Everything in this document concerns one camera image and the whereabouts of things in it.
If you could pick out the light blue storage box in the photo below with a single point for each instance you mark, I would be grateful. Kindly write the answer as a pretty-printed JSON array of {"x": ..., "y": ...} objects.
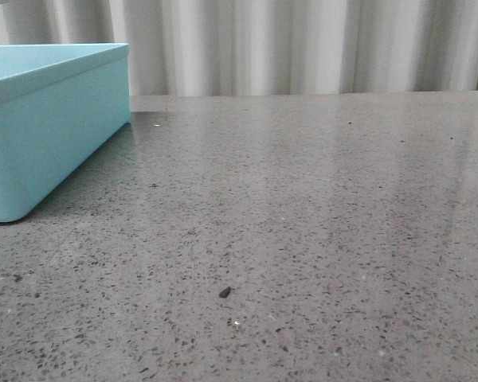
[{"x": 58, "y": 105}]

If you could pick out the grey pleated curtain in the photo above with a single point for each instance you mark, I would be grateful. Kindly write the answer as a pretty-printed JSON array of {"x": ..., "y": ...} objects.
[{"x": 257, "y": 48}]

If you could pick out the small black debris piece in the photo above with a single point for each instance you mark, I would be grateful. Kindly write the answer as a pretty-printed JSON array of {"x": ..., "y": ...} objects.
[{"x": 225, "y": 292}]

